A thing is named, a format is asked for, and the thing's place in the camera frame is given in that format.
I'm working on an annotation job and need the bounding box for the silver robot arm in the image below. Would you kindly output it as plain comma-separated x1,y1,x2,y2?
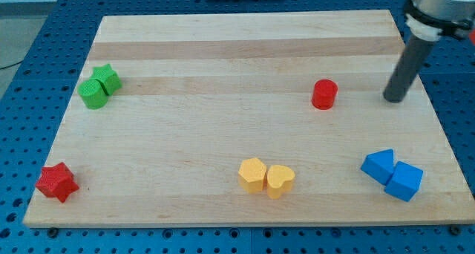
404,0,474,42

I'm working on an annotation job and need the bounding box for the blue cube block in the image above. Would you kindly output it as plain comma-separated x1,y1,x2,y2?
384,161,424,202

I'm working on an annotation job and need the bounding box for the wooden board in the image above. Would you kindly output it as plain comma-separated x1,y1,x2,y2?
24,10,474,228

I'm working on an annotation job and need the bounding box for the red star block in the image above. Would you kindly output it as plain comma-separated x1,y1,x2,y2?
35,162,79,203

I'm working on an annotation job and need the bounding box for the yellow heart block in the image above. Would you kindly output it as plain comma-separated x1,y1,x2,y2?
266,165,295,199

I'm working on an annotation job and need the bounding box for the blue triangle block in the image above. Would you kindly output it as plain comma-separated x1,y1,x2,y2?
361,149,394,185

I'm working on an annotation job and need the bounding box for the red cylinder block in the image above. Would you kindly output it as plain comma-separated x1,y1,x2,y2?
311,79,338,110

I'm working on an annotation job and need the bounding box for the green cylinder block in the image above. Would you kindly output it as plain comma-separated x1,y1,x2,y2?
78,79,108,109

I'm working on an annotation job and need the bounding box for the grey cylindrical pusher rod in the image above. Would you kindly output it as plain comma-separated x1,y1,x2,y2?
383,35,436,103

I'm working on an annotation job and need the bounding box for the green star block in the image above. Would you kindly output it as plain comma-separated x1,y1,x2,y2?
91,64,122,96

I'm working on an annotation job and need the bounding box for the yellow hexagon block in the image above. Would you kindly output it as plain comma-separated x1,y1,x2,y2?
237,157,267,194

